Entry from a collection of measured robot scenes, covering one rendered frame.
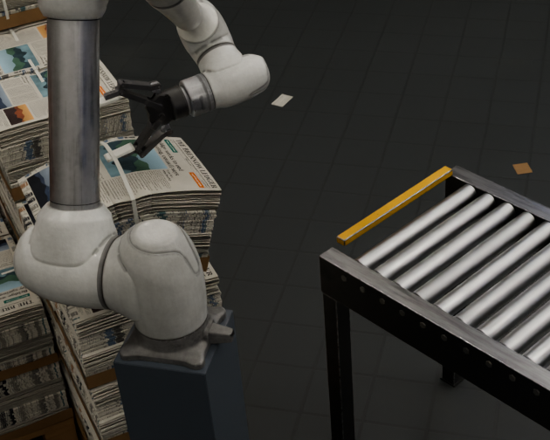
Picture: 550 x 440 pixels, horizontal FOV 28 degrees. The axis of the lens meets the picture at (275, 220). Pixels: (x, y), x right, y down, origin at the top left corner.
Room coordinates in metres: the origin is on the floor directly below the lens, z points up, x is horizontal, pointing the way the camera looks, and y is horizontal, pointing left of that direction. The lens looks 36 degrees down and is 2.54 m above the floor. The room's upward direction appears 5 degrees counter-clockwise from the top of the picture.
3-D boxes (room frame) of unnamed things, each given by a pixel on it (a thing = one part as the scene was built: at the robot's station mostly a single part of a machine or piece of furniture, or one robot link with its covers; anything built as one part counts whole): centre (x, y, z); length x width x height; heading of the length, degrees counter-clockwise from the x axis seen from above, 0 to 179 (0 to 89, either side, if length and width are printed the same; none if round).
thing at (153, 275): (1.72, 0.24, 1.17); 0.18 x 0.16 x 0.22; 71
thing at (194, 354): (1.71, 0.21, 1.03); 0.22 x 0.18 x 0.06; 72
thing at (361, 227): (2.38, -0.33, 0.81); 0.43 x 0.03 x 0.02; 130
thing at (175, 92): (2.21, 0.23, 1.27); 0.09 x 0.07 x 0.08; 111
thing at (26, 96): (2.72, 0.60, 0.95); 0.38 x 0.29 x 0.23; 112
